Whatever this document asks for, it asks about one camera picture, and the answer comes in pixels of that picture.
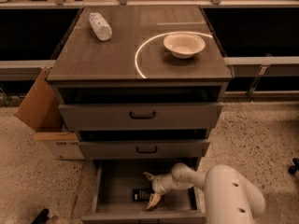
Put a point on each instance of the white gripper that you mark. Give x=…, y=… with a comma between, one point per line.
x=161, y=184

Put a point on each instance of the black rxbar chocolate bar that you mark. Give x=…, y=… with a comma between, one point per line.
x=141, y=195

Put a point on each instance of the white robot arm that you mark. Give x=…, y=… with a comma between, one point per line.
x=229, y=197

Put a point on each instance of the bottom grey drawer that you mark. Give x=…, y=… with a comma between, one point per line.
x=113, y=201

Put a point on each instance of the grey drawer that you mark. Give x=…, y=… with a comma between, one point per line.
x=143, y=150
x=113, y=117
x=113, y=201

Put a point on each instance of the middle grey drawer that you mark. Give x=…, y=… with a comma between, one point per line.
x=143, y=150

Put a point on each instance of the top grey drawer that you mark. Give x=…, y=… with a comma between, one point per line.
x=113, y=117

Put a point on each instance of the grey drawer cabinet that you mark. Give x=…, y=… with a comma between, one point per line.
x=134, y=67

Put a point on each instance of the black object on floor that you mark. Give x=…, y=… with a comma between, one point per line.
x=42, y=217

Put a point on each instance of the brown cardboard box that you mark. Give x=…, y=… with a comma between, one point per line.
x=39, y=111

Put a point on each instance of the black chair caster wheel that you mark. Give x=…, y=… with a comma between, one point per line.
x=295, y=167

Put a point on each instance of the white paper bowl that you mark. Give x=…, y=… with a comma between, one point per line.
x=184, y=45

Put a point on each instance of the metal railing frame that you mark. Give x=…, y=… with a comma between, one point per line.
x=250, y=92

